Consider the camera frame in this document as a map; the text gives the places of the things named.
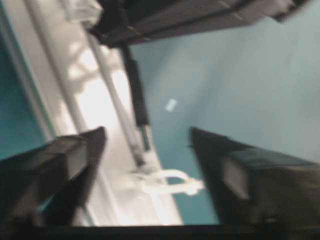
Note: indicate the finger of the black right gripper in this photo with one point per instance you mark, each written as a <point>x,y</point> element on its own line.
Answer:
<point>132,22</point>

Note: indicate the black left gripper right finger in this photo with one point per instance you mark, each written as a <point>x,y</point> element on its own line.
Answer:
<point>252,185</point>

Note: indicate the silver aluminium rail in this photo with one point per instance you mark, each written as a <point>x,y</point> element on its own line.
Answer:
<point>73,86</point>

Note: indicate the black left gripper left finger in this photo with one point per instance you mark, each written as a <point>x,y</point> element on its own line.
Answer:
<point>61,173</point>

